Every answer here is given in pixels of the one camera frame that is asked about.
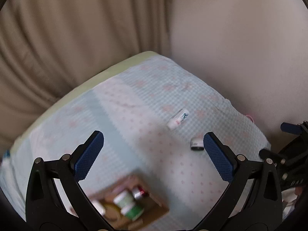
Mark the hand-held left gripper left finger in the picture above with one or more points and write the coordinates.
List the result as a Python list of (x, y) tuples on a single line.
[(87, 158)]

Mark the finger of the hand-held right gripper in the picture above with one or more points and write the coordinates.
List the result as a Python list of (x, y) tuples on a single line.
[(269, 154), (290, 128)]

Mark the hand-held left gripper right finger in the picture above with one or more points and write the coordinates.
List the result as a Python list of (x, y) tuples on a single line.
[(217, 158)]

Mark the white bottle green band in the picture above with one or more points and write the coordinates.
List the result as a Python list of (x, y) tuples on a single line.
[(124, 198)]

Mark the clear yellowish tape roll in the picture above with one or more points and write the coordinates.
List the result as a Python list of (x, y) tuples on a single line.
[(111, 208)]

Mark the small white bottle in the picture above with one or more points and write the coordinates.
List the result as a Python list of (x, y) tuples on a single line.
[(178, 119)]

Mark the small red-capped bottle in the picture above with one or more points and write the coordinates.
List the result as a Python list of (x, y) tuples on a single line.
[(139, 194)]

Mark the white jar green label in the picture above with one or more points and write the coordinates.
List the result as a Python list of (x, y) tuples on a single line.
[(132, 212)]

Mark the cardboard box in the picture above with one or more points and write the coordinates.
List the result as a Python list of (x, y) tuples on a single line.
[(154, 205)]

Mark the white cloth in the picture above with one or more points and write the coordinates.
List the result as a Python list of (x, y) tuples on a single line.
[(290, 199)]

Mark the pale green mattress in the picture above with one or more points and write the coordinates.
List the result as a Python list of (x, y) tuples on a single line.
[(79, 84)]

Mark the blue patterned cloth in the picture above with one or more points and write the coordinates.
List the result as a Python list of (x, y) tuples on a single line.
[(6, 154)]

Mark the beige curtain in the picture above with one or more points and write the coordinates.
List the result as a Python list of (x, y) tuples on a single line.
[(72, 33)]

